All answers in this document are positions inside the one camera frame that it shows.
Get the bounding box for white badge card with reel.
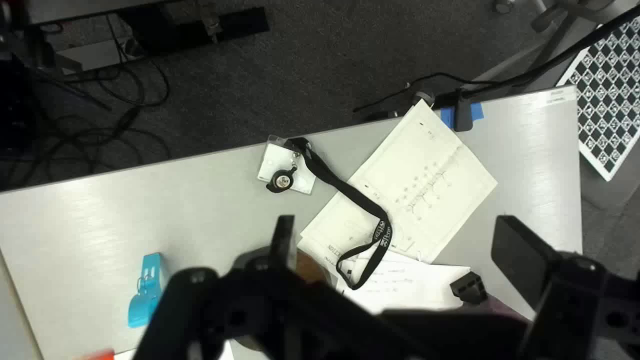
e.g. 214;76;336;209
255;135;315;198

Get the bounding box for checkered calibration board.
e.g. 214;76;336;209
553;15;640;184

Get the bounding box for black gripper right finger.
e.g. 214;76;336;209
490;215;640;360

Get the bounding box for blue tape piece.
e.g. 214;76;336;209
438;101;485;135

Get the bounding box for black camera boom stand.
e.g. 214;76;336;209
465;4;640;96

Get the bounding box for small black object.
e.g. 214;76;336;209
448;270;485;307

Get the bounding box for black table clamp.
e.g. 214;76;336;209
454;89;476;135

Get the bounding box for light blue plastic peg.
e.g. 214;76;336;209
125;251;168;330

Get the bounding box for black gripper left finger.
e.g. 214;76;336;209
131;215;375;360

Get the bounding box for large white printed paper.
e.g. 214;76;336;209
296;98;500;265

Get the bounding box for grey floor box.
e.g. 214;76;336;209
38;12;136;73

